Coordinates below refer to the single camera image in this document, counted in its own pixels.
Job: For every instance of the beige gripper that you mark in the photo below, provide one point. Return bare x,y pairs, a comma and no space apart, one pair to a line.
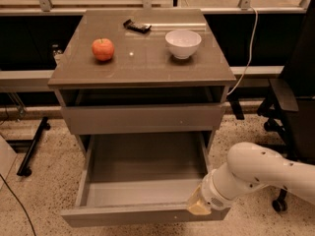
211,196

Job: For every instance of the grey drawer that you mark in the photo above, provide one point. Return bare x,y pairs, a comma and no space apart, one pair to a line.
140,110
140,178

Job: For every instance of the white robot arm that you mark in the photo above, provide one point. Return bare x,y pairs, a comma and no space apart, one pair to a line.
249,168

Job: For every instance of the grey top drawer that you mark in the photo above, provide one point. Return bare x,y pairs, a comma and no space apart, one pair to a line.
140,110

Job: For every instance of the grey drawer cabinet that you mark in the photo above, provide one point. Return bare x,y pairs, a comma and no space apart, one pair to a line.
141,60

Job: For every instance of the black office chair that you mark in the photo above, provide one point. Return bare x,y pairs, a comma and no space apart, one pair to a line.
290,103

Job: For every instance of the white ceramic bowl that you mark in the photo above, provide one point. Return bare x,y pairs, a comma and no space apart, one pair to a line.
182,43

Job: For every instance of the black wheeled stand leg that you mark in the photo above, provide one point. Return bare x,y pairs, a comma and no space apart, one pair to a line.
24,169

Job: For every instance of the red apple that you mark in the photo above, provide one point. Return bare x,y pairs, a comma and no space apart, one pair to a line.
103,49

